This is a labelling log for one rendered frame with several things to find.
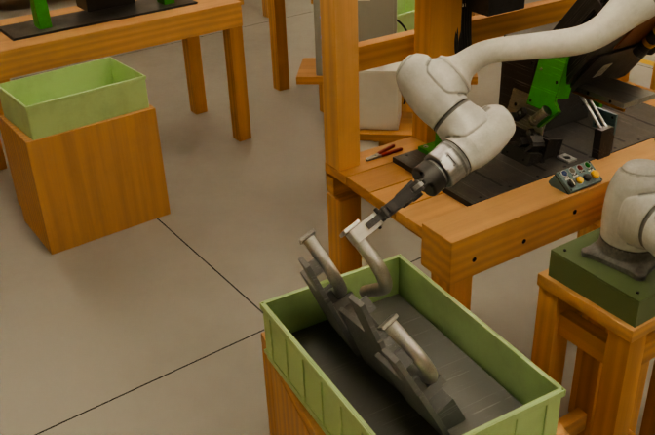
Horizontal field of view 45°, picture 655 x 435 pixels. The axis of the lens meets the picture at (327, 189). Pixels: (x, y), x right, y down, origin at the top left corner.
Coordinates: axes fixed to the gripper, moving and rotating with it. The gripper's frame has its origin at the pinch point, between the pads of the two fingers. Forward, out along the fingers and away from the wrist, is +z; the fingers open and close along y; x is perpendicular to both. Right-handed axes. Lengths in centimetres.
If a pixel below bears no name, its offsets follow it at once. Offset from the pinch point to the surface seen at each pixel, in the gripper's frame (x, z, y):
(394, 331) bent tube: 19.0, 10.2, 8.4
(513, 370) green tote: 44.8, -11.0, -15.8
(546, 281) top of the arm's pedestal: 41, -45, -50
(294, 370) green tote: 14.9, 25.8, -31.3
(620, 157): 32, -111, -86
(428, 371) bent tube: 29.1, 9.4, 6.7
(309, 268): -1.1, 11.3, -14.9
